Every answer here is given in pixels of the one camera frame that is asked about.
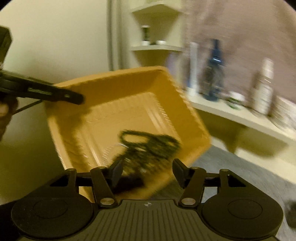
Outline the dark green bead necklace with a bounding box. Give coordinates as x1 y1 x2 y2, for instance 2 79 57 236
115 129 182 176

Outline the orange plastic tray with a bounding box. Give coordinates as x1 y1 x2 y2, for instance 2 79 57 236
44 65 212 201

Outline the black rectangular stick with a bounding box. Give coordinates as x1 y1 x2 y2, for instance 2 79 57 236
113 176 144 194

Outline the person left hand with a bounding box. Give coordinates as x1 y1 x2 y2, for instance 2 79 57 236
0 94 18 140

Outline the blue white tube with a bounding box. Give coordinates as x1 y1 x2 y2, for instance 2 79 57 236
187 42 199 96

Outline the small green white jar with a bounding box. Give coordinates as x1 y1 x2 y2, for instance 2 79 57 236
227 91 245 110

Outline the dark blue spray bottle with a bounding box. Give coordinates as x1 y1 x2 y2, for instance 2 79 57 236
202 39 224 101

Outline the large white cream jar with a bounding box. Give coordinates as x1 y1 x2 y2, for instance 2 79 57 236
271 95 295 132

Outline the clear spray bottle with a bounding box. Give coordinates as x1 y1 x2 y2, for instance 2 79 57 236
251 58 274 115

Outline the lilac tube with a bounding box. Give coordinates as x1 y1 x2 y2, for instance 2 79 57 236
166 52 183 85

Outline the standing black white stick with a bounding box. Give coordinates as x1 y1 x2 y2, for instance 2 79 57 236
141 25 150 46

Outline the lying black white stick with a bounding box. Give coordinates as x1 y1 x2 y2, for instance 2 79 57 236
151 40 167 45

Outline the mauve hanging towel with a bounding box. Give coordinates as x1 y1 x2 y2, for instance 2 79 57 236
183 1 295 101

